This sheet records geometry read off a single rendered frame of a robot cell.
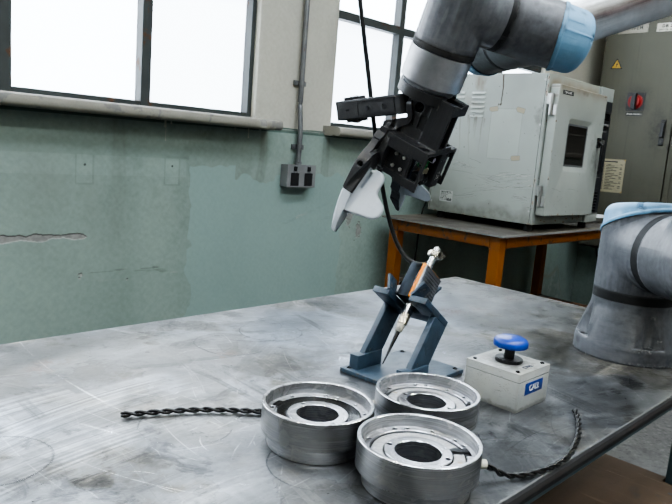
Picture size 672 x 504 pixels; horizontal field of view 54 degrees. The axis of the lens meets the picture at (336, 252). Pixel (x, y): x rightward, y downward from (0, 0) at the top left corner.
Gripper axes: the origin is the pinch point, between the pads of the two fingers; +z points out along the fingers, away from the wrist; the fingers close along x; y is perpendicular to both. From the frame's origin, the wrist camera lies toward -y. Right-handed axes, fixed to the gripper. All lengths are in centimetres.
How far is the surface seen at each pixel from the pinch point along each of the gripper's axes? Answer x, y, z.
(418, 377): -14.6, 21.3, 4.5
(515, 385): -7.2, 29.3, 2.8
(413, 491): -33.5, 30.7, -1.0
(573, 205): 216, -21, 55
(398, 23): 197, -125, 14
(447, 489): -31.7, 32.5, -1.7
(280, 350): -11.7, 1.7, 17.4
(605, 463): 40, 43, 36
